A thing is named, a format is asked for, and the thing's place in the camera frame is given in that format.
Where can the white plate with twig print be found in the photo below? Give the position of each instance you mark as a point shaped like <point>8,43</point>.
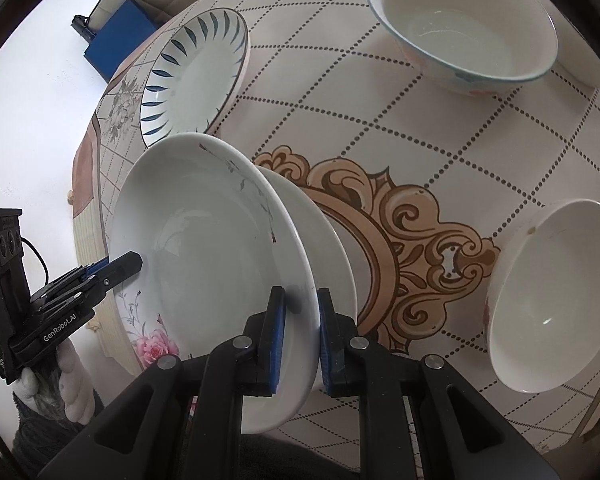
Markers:
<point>205,235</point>

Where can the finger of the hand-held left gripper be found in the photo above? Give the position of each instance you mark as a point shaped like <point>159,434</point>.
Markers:
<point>97,267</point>
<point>122,267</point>

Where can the large bowl with blue rim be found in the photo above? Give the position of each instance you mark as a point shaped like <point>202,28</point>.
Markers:
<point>460,20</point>

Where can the blue box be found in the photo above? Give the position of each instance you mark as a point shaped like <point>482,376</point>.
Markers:
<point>120,40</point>

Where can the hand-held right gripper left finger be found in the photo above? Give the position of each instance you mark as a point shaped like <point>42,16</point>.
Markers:
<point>278,340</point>

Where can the white plate with blue leaves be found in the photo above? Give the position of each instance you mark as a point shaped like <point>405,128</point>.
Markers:
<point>200,80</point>

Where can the person's left forearm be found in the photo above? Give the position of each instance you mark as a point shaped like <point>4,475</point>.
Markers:
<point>35,430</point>

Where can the plain white bowl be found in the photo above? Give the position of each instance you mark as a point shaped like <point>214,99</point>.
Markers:
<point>545,300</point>

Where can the small black object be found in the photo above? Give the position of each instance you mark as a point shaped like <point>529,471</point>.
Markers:
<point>83,26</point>

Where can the printed tablecloth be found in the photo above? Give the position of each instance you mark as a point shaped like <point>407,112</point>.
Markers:
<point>330,110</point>

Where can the person's left hand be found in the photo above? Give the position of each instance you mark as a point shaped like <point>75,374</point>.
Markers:
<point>77,385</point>

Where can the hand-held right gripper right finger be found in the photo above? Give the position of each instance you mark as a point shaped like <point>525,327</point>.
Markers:
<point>325,345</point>

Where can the plain white plate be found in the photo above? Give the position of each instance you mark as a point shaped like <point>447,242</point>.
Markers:
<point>325,240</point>

